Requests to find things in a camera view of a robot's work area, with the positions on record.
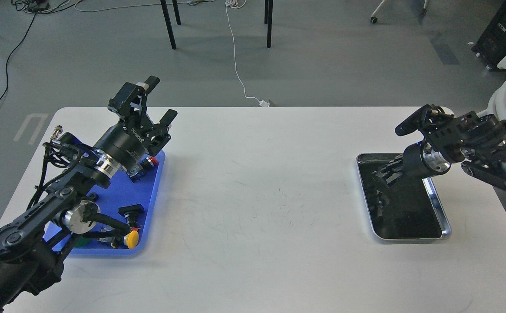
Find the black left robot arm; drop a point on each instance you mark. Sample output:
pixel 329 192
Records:
pixel 34 245

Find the white chair base caster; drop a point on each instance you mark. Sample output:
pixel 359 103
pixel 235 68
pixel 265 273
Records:
pixel 419 8

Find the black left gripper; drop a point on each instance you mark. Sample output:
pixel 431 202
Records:
pixel 129 141

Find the black table leg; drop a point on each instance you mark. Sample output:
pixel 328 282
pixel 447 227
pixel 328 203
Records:
pixel 268 20
pixel 167 20

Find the metal tray with black mat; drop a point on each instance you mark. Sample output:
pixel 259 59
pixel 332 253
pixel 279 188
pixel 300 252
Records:
pixel 408 212

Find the blue plastic tray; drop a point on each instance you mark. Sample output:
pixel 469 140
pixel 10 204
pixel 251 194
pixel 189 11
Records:
pixel 123 192

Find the black table leg left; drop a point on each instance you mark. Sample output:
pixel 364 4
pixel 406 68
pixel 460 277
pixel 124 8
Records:
pixel 167 20

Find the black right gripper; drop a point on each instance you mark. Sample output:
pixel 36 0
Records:
pixel 419 161

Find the yellow push button switch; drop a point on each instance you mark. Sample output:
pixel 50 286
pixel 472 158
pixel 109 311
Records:
pixel 129 241

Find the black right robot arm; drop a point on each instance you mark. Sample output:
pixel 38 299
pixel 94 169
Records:
pixel 478 143

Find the black equipment case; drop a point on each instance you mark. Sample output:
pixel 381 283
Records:
pixel 491 45

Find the black table leg right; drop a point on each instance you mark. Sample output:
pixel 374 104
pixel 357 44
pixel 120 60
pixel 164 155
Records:
pixel 268 20

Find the red push button switch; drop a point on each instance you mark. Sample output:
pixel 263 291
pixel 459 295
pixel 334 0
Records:
pixel 146 165

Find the black push button switch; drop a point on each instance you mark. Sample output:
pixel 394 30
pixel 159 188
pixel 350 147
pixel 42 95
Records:
pixel 131 214

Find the green push button switch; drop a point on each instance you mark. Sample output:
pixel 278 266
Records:
pixel 82 242

